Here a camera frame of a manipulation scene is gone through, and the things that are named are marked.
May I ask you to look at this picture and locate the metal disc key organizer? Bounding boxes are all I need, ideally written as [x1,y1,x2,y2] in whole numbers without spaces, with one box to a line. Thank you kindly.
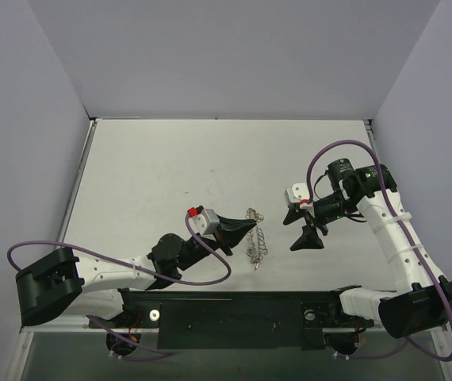
[246,207,269,271]

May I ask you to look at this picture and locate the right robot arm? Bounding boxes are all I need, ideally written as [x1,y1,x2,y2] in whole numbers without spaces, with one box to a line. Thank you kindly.
[283,159,452,338]

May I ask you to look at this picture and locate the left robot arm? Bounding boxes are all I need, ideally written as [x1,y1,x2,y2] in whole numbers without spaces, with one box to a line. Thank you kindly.
[15,207,257,327]

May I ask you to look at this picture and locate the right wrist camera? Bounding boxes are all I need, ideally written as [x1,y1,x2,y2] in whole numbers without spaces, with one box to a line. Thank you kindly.
[284,183,313,210]

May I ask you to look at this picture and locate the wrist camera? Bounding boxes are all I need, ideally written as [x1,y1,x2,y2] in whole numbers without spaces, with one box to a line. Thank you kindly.
[187,206,220,236]
[284,183,313,210]

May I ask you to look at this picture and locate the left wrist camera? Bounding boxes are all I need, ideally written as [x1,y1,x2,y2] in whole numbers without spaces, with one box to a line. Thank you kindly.
[187,206,220,236]

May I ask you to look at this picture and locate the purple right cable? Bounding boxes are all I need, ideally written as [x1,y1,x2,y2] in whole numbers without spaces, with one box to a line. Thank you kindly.
[307,139,452,362]

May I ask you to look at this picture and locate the purple cable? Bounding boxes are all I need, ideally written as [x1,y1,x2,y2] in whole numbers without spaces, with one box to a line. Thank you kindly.
[307,139,452,362]
[6,212,233,362]

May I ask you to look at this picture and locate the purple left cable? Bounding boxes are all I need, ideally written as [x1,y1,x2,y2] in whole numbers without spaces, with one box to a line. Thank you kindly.
[6,212,233,362]

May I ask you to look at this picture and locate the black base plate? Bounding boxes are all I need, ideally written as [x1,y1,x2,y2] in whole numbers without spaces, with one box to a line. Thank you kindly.
[92,290,374,350]

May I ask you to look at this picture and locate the aluminium table edge rail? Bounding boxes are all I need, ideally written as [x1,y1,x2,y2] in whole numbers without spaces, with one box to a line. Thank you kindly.
[363,119,381,164]

